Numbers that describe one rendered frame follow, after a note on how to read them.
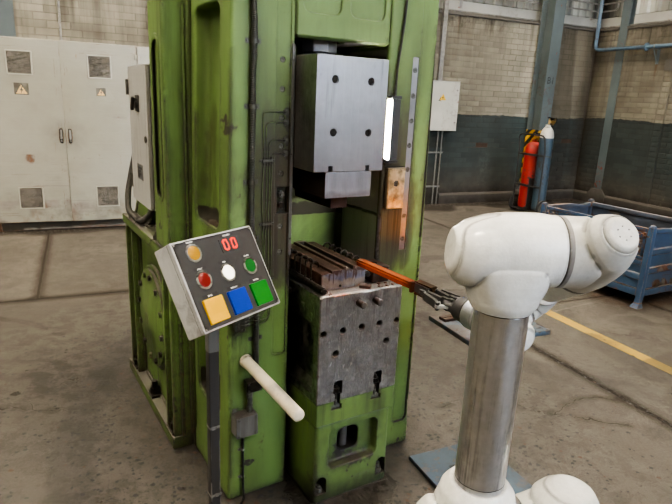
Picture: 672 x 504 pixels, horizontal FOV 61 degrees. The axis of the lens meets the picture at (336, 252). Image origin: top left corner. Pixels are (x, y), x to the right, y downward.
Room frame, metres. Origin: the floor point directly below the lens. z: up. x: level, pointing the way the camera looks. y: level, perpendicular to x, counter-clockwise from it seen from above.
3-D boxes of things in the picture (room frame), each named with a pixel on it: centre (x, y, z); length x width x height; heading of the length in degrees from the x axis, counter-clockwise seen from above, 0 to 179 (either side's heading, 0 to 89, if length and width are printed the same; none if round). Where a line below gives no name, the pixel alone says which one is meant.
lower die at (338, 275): (2.26, 0.08, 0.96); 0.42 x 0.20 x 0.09; 32
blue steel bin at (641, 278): (5.26, -2.63, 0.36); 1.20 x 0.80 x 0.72; 30
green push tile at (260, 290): (1.72, 0.24, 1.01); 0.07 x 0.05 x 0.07; 147
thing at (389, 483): (2.04, -0.06, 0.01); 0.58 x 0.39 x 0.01; 122
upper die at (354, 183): (2.26, 0.08, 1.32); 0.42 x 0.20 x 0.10; 32
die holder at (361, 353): (2.29, 0.04, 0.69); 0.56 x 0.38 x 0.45; 32
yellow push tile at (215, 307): (1.56, 0.35, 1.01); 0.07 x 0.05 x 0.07; 147
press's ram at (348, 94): (2.28, 0.04, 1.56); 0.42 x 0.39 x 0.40; 32
